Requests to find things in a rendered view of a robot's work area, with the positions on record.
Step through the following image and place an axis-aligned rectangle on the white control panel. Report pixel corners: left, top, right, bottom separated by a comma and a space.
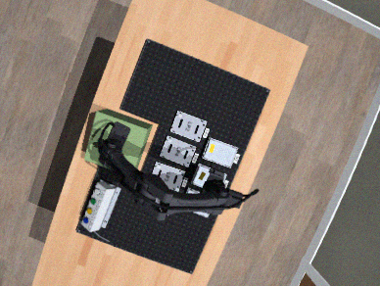
81, 180, 121, 242

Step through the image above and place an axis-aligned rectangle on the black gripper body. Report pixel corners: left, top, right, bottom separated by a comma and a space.
200, 170, 225, 193

